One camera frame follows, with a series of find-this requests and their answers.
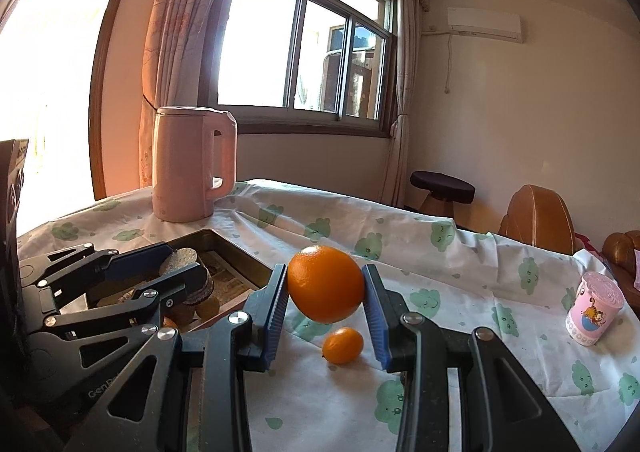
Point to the large wrinkled orange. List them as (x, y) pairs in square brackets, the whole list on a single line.
[(169, 323)]

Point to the dark round stool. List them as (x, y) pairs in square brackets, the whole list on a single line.
[(443, 192)]

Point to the pink cartoon cup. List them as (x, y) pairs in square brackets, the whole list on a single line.
[(597, 302)]

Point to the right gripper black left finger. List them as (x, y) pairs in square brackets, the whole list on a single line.
[(186, 392)]

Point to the white right curtain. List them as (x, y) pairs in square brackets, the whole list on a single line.
[(409, 30)]

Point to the pink electric kettle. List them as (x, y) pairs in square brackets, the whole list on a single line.
[(194, 161)]

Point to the pink left curtain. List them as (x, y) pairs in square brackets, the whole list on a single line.
[(173, 47)]

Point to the brown leather armchair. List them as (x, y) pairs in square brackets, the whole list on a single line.
[(539, 217)]

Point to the white wall air conditioner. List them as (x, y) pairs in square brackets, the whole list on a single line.
[(485, 23)]

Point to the white cloud print tablecloth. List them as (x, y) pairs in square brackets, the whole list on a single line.
[(456, 278)]

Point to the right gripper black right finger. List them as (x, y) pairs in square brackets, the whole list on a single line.
[(501, 407)]

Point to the brown leather sofa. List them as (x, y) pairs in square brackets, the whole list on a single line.
[(621, 256)]

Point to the sliding glass window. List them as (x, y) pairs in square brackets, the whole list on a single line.
[(301, 66)]

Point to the smooth orange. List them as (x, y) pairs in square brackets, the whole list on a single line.
[(325, 284), (342, 346)]

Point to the small yellow-brown round fruit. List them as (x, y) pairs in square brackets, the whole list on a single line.
[(207, 309)]

